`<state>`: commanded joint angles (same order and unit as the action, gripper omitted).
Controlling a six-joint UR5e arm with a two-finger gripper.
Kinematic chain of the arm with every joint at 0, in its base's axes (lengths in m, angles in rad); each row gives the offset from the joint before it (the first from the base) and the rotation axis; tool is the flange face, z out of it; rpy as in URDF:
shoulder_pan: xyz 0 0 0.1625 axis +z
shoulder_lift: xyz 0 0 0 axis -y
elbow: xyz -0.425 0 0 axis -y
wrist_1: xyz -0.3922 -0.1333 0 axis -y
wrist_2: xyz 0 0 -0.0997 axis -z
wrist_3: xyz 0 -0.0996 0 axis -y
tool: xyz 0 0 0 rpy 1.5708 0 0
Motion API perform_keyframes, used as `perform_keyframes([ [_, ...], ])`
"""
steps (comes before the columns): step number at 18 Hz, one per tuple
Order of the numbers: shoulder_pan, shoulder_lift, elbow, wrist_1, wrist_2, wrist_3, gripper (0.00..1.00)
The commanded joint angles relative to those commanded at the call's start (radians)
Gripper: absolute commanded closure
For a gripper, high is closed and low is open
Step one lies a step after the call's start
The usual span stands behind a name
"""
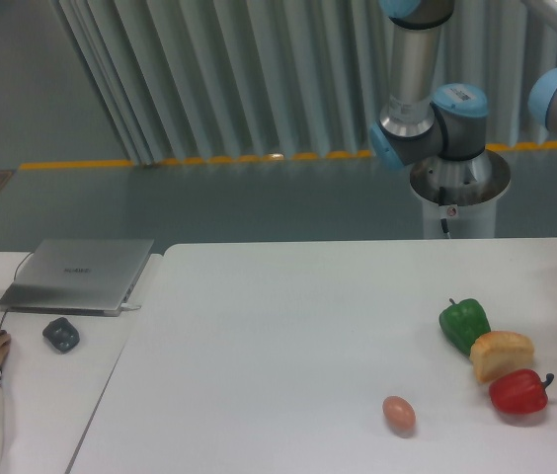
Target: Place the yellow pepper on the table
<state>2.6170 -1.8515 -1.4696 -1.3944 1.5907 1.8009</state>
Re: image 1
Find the silver closed laptop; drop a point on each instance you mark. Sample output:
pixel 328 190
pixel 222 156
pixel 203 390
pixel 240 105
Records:
pixel 78 276

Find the dark grey plastic adapter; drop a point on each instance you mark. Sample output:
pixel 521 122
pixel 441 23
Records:
pixel 62 335

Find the green bell pepper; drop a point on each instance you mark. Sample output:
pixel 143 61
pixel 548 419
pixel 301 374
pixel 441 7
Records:
pixel 463 322

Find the brown egg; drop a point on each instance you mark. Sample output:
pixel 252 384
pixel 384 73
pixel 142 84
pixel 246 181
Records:
pixel 399 415

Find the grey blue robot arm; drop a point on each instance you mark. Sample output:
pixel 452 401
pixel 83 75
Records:
pixel 442 134

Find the red bell pepper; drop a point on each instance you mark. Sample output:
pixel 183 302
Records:
pixel 521 392

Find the white pleated curtain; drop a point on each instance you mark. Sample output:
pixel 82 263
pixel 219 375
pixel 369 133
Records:
pixel 202 80

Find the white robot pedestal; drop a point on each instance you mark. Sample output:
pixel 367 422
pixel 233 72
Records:
pixel 459 199

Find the bread loaf piece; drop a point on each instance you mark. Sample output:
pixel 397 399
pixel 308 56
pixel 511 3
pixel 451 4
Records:
pixel 499 353

